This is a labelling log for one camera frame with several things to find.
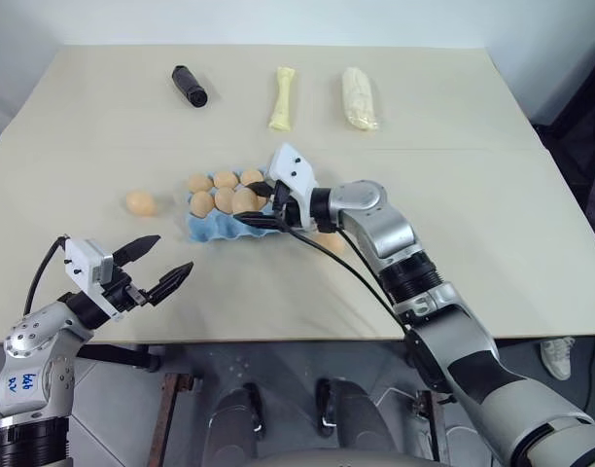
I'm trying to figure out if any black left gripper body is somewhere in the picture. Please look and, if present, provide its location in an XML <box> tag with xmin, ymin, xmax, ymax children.
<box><xmin>101</xmin><ymin>265</ymin><xmax>150</xmax><ymax>313</ymax></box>

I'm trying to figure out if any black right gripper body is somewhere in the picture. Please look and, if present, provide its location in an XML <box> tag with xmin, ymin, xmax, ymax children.
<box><xmin>270</xmin><ymin>180</ymin><xmax>299</xmax><ymax>231</ymax></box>

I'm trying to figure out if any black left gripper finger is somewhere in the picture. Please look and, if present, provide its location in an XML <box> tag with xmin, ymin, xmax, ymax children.
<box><xmin>111</xmin><ymin>234</ymin><xmax>162</xmax><ymax>269</ymax></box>
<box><xmin>146</xmin><ymin>261</ymin><xmax>196</xmax><ymax>307</ymax></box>

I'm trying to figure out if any blue egg carton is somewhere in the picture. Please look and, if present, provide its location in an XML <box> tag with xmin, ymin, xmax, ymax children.
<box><xmin>186</xmin><ymin>166</ymin><xmax>285</xmax><ymax>244</ymax></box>

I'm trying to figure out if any pale yellow bone-shaped toy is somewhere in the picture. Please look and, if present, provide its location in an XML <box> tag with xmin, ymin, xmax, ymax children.
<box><xmin>267</xmin><ymin>66</ymin><xmax>298</xmax><ymax>132</ymax></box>

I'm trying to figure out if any black cylindrical roll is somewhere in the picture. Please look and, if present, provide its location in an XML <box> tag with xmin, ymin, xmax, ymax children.
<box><xmin>170</xmin><ymin>63</ymin><xmax>209</xmax><ymax>108</ymax></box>

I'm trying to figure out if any cream corn cob in wrapper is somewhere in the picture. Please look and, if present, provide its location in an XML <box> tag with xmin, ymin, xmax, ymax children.
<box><xmin>340</xmin><ymin>66</ymin><xmax>382</xmax><ymax>132</ymax></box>

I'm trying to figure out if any rusty metal bar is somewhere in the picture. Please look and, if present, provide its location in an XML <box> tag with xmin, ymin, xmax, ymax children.
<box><xmin>148</xmin><ymin>371</ymin><xmax>193</xmax><ymax>467</ymax></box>
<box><xmin>412</xmin><ymin>387</ymin><xmax>450</xmax><ymax>467</ymax></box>

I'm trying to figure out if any dark rounded shape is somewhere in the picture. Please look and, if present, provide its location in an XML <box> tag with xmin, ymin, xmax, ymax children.
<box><xmin>205</xmin><ymin>382</ymin><xmax>270</xmax><ymax>467</ymax></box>
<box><xmin>315</xmin><ymin>377</ymin><xmax>402</xmax><ymax>467</ymax></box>

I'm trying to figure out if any black fabric object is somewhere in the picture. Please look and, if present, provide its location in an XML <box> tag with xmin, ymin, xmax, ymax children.
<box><xmin>531</xmin><ymin>57</ymin><xmax>595</xmax><ymax>169</ymax></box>

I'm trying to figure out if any white sneaker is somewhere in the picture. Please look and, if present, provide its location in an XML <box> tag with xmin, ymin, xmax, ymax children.
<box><xmin>541</xmin><ymin>336</ymin><xmax>577</xmax><ymax>381</ymax></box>

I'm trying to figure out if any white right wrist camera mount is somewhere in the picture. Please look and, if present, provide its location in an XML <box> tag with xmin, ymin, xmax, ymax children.
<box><xmin>266</xmin><ymin>142</ymin><xmax>319</xmax><ymax>231</ymax></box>

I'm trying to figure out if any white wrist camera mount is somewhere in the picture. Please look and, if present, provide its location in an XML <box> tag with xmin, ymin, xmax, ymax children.
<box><xmin>266</xmin><ymin>142</ymin><xmax>319</xmax><ymax>231</ymax></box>
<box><xmin>63</xmin><ymin>236</ymin><xmax>124</xmax><ymax>322</ymax></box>

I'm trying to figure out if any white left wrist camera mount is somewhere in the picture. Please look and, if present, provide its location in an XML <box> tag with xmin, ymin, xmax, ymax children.
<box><xmin>63</xmin><ymin>236</ymin><xmax>124</xmax><ymax>322</ymax></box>

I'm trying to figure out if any black table frame tube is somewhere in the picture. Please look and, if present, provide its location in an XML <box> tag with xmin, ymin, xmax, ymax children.
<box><xmin>75</xmin><ymin>341</ymin><xmax>161</xmax><ymax>375</ymax></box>

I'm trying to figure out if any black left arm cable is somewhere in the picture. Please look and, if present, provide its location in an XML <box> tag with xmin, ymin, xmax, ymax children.
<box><xmin>23</xmin><ymin>235</ymin><xmax>69</xmax><ymax>318</ymax></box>

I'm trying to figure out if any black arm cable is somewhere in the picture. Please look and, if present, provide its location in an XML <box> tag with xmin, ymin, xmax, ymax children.
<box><xmin>23</xmin><ymin>235</ymin><xmax>69</xmax><ymax>318</ymax></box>
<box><xmin>332</xmin><ymin>226</ymin><xmax>403</xmax><ymax>323</ymax></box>
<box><xmin>287</xmin><ymin>226</ymin><xmax>416</xmax><ymax>337</ymax></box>

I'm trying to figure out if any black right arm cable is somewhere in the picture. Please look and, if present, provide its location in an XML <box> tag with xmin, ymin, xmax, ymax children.
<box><xmin>287</xmin><ymin>226</ymin><xmax>416</xmax><ymax>337</ymax></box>
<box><xmin>332</xmin><ymin>226</ymin><xmax>403</xmax><ymax>323</ymax></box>

